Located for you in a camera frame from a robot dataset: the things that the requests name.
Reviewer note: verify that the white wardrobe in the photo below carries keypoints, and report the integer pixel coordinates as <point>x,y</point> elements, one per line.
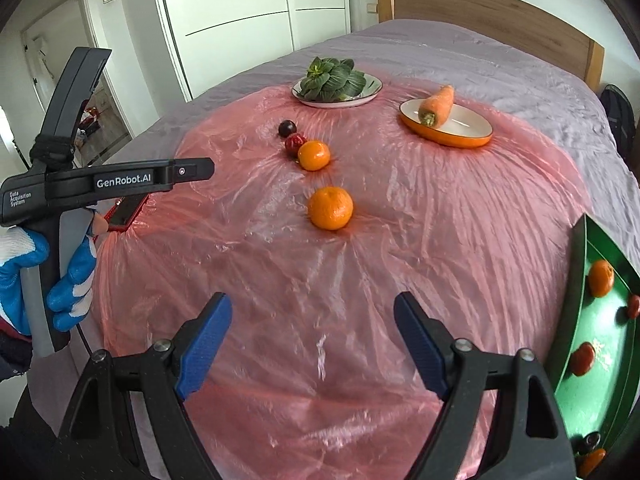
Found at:
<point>210,41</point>

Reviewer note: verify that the black backpack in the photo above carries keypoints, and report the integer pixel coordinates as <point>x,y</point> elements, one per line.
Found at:
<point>620,116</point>

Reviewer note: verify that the dark plum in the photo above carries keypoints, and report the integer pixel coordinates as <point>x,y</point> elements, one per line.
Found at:
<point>590,442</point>
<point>286,128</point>

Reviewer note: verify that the wooden headboard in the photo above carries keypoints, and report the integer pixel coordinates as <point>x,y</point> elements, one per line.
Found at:
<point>515,23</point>

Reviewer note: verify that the pink plastic sheet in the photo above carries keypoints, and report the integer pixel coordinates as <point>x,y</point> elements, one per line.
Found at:
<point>313,380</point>

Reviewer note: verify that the green rectangular tray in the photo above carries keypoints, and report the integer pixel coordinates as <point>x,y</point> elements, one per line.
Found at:
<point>603,399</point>

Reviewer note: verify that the small smooth orange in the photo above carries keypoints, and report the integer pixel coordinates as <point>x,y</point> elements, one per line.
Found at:
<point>314,155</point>

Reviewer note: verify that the orange carrot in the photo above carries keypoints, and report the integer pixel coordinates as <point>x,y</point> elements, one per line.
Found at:
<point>434,111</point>

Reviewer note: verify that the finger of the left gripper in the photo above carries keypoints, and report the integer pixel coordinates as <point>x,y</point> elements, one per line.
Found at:
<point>186,170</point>

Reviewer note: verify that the red cased smartphone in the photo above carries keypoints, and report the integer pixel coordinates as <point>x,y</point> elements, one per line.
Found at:
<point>124,211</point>

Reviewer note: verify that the green bok choy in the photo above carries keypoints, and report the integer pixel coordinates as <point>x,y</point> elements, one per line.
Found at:
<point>330,80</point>

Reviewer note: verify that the purple bed cover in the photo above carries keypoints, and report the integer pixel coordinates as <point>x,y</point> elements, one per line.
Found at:
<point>482,72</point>

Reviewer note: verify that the left blue gloved hand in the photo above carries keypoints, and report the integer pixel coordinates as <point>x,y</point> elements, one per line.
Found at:
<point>36,297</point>

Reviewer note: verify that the orange rimmed plate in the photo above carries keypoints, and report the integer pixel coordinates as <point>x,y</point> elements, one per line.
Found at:
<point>464,128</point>

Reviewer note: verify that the mandarin orange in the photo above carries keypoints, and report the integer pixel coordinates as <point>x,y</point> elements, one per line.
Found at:
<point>601,278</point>
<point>330,208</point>

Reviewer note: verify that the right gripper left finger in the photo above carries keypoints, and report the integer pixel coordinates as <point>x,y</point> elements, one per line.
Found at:
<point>98,438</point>

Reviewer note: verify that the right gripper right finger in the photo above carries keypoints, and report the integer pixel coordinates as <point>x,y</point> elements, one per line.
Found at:
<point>527,437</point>

